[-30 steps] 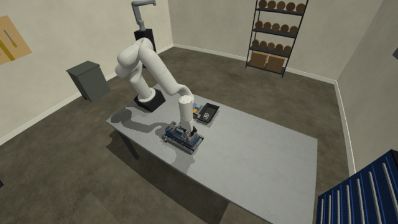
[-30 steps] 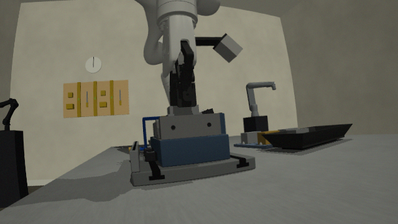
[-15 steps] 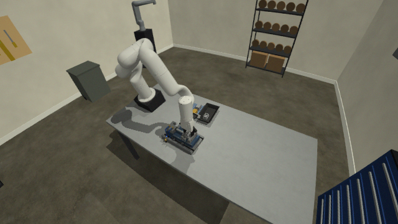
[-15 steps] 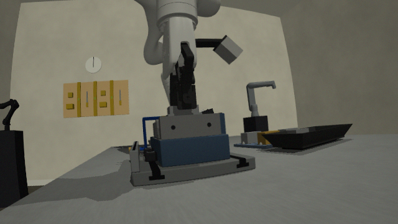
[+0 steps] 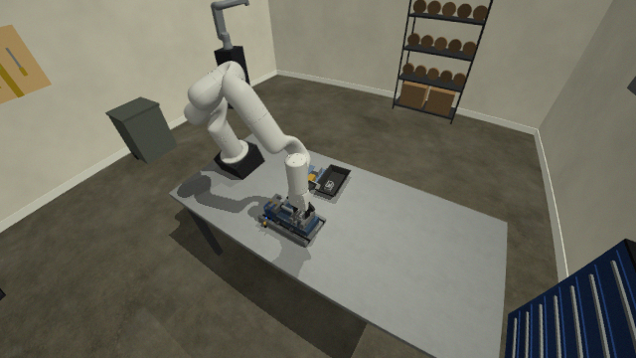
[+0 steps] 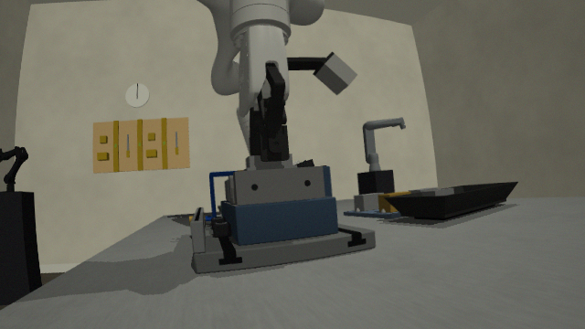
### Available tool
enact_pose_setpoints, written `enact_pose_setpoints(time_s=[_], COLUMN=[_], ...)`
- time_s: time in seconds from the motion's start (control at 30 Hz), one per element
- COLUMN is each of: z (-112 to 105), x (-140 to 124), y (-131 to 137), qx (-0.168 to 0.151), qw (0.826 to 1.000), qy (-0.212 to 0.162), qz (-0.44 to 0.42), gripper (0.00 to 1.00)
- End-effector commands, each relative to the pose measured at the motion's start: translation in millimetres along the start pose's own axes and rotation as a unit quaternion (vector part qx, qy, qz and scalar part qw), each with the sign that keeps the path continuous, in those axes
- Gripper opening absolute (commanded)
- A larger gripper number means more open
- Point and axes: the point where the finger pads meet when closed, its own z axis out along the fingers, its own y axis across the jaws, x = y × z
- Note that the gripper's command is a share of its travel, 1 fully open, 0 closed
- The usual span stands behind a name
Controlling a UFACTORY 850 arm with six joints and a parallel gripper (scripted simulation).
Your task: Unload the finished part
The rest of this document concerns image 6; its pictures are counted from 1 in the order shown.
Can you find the yellow block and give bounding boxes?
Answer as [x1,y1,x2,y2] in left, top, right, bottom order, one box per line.
[378,192,411,213]

